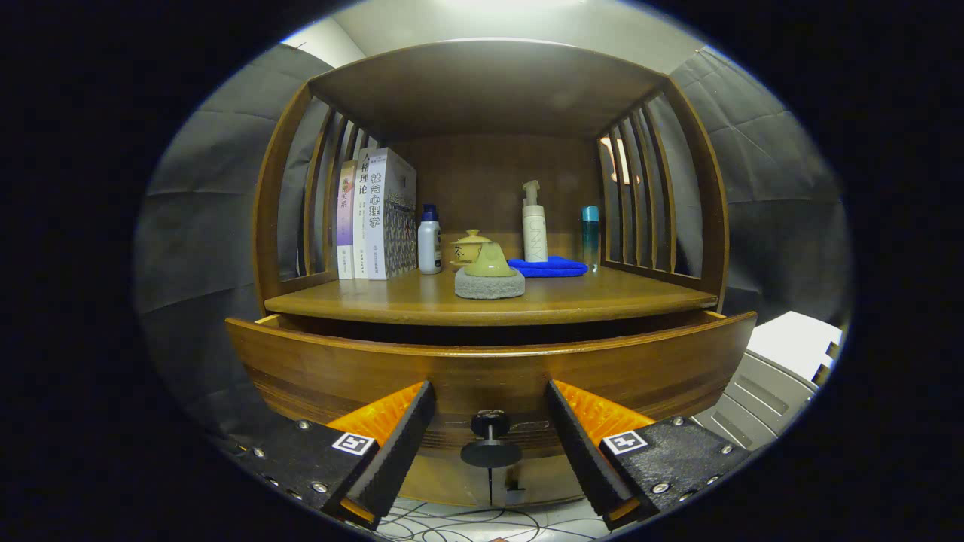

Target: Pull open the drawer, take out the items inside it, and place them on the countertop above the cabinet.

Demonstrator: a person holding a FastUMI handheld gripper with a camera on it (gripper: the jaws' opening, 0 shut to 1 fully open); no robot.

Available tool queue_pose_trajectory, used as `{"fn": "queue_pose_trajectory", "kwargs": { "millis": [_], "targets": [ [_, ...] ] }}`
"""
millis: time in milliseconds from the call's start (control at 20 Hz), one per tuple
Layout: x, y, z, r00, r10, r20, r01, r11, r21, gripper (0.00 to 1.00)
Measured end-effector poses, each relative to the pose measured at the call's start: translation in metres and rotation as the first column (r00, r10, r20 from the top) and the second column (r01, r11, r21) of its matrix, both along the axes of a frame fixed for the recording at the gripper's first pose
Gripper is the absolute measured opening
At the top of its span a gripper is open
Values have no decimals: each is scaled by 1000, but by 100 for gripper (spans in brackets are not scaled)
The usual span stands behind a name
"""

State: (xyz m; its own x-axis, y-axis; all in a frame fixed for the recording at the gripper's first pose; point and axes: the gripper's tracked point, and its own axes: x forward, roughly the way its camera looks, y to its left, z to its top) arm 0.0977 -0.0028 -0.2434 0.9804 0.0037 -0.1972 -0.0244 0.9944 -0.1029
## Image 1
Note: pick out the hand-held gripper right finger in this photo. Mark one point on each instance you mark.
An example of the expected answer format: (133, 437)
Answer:
(584, 455)

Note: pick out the teal slim bottle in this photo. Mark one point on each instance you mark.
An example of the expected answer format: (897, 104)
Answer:
(590, 237)

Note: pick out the black drawer knob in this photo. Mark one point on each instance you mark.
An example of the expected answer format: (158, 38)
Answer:
(490, 444)

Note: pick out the brown wooden drawer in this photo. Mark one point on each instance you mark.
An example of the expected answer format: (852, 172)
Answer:
(467, 376)

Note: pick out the white grey appliance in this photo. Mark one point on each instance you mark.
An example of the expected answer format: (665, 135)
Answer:
(783, 369)

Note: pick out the yellow lidded teacup with saucer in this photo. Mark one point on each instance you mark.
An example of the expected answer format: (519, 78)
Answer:
(463, 245)

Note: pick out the brown wooden countertop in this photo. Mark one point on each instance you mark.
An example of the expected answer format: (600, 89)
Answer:
(602, 297)

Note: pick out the white pump bottle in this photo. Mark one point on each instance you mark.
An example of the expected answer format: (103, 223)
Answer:
(535, 229)

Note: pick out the white patterned cover book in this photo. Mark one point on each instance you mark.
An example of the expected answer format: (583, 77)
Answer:
(392, 214)

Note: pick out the pink purple book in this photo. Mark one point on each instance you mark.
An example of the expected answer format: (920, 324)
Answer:
(346, 218)

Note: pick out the blue folded cloth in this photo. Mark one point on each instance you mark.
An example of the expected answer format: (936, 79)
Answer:
(550, 266)

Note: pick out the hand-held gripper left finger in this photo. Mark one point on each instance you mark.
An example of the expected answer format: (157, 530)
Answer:
(399, 452)

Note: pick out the brown wooden cabinet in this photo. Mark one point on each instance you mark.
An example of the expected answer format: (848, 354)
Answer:
(489, 181)

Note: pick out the white bottle blue cap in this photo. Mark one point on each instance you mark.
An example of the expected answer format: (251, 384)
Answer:
(429, 245)

